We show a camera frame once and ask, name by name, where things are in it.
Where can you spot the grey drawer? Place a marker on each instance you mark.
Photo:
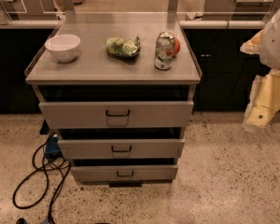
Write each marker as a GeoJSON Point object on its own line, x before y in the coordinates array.
{"type": "Point", "coordinates": [83, 115]}
{"type": "Point", "coordinates": [92, 174]}
{"type": "Point", "coordinates": [121, 148]}

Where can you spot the blue power box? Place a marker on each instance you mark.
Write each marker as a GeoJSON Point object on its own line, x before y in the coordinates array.
{"type": "Point", "coordinates": [51, 146]}

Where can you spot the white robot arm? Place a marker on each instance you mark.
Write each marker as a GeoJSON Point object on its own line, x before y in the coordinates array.
{"type": "Point", "coordinates": [269, 50]}

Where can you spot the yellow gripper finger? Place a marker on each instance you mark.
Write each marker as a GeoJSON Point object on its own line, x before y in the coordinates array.
{"type": "Point", "coordinates": [264, 101]}
{"type": "Point", "coordinates": [252, 45]}

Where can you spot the grey top drawer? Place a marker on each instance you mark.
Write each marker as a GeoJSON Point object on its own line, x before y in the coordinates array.
{"type": "Point", "coordinates": [83, 115]}

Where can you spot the grey bottom drawer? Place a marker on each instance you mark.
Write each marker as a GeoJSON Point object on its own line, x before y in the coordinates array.
{"type": "Point", "coordinates": [92, 174]}

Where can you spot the background grey table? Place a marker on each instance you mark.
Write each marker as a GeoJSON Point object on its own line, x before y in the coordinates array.
{"type": "Point", "coordinates": [236, 10]}

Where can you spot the green chip bag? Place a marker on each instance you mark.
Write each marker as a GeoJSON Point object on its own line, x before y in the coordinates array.
{"type": "Point", "coordinates": [120, 47]}

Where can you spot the white ceramic bowl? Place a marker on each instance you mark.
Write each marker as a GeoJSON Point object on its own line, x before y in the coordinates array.
{"type": "Point", "coordinates": [64, 48]}

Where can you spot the crushed soda can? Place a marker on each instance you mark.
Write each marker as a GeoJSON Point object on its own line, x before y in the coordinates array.
{"type": "Point", "coordinates": [164, 50]}

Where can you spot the white counter rail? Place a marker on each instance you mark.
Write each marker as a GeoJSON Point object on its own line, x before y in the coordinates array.
{"type": "Point", "coordinates": [184, 24]}

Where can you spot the orange fruit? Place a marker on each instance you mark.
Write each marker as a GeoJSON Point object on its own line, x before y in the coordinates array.
{"type": "Point", "coordinates": [177, 46]}

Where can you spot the grey drawer cabinet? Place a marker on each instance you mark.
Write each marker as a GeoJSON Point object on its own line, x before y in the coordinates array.
{"type": "Point", "coordinates": [98, 76]}

